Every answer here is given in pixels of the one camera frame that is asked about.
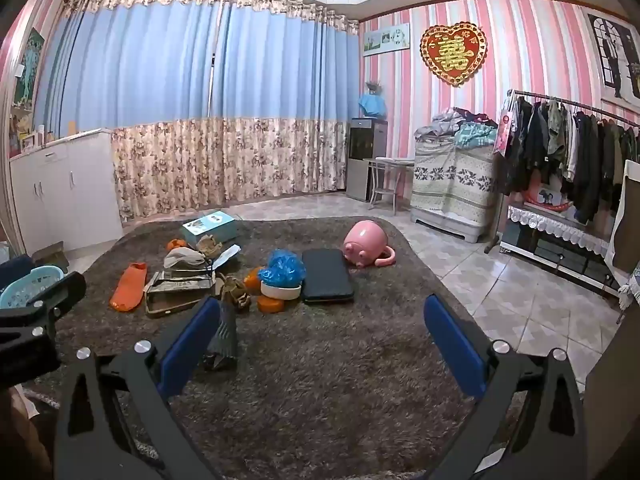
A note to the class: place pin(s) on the grey water dispenser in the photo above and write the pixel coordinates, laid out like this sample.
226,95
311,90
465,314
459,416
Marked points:
362,160

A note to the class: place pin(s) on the blue floral curtain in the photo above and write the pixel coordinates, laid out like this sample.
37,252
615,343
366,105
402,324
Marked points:
140,110
285,100

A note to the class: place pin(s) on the window silhouette wall poster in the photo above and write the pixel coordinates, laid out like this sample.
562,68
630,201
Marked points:
612,55

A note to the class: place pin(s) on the pile of clothes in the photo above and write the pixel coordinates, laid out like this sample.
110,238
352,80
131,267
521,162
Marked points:
460,127

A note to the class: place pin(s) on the silver foil wrapper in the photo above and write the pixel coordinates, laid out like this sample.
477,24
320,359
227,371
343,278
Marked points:
182,285

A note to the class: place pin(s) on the white bowl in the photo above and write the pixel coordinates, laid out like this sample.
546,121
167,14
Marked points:
280,291

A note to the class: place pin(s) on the brown crumpled paper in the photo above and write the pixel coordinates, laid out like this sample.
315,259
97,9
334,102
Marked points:
210,247

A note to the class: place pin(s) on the black flat case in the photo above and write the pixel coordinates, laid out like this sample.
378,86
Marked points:
326,275

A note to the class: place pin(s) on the green wall poster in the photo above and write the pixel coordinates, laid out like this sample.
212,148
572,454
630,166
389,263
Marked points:
30,67

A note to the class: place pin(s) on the red heart wall decoration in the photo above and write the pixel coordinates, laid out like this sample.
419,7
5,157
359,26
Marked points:
452,52

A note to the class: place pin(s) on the low stand with lace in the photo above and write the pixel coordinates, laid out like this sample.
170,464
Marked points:
550,230

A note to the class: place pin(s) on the teal cardboard box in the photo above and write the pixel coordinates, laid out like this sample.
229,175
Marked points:
207,230

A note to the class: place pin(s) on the orange cloth pouch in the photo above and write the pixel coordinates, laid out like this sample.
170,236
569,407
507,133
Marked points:
129,287

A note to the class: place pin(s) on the pink hanging bag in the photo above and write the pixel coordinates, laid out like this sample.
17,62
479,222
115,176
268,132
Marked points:
502,127

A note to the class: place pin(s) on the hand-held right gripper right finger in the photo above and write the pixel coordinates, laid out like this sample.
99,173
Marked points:
452,340

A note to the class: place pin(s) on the grey ribbed cloth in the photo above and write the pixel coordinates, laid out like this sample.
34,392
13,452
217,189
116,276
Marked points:
225,335

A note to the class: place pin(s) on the brown cloth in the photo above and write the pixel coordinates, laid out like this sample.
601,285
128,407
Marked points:
235,294

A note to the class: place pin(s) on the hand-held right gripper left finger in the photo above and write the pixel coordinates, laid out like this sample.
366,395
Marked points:
192,340

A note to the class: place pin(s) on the light blue plastic basket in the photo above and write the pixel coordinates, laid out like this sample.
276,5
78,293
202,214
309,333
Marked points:
25,287

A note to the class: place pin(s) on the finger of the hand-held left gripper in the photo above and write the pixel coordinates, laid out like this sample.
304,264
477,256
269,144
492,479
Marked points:
60,291
12,270

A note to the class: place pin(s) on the row of hanging clothes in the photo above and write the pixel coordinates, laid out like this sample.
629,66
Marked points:
590,155

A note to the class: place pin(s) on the white cabinet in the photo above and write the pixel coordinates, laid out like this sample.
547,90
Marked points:
70,190

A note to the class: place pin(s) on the brown phone case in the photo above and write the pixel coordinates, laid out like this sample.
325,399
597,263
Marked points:
170,305

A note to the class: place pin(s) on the blue cloth cover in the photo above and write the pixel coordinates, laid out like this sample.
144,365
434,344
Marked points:
372,105

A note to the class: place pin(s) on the metal clothes rack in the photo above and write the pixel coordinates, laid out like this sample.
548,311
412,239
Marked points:
575,106

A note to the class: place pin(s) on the beige cloth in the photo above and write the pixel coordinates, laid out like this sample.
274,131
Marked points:
182,259

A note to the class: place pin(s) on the chest with patterned cover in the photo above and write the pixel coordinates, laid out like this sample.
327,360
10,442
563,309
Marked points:
450,185

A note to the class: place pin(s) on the landscape wall picture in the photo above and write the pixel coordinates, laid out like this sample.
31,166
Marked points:
385,38

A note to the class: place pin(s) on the white photo frame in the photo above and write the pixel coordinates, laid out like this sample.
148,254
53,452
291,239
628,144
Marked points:
27,141

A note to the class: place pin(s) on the pink pig-shaped cup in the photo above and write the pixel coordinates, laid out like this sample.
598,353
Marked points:
365,242

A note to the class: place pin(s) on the blue plastic bag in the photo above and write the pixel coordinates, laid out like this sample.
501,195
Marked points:
282,266

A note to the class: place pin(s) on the dark low stool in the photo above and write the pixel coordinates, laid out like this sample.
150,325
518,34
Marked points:
50,256

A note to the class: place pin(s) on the grey shaggy rug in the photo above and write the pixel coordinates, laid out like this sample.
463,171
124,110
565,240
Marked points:
325,360

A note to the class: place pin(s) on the small metal stool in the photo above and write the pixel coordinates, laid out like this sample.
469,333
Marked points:
387,162

